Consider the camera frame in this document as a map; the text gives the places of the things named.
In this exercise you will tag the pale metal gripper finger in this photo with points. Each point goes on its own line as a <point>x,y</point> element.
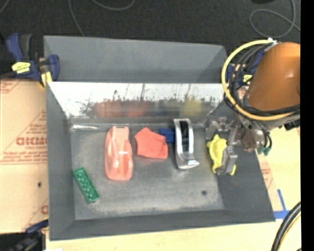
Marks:
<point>229,159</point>
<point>217,125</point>

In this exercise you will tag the yellow toy animal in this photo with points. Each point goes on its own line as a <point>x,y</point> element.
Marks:
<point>215,148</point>

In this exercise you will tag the silver tape dispenser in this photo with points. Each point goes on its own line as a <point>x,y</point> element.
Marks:
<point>183,155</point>

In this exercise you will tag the small blue block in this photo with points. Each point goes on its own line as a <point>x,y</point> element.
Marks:
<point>166,135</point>

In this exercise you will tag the red crumpled cloth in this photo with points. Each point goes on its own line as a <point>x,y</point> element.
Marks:
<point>150,145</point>

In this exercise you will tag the grey metal bin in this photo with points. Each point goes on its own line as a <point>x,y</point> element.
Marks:
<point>151,192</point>

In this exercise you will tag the green flat block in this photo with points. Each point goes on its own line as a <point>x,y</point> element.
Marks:
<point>85,186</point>

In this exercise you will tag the brown cardboard board red print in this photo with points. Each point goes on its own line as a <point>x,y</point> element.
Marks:
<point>21,140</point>

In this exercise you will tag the black cylinder on white bracket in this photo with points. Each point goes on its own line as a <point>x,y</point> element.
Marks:
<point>291,125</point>

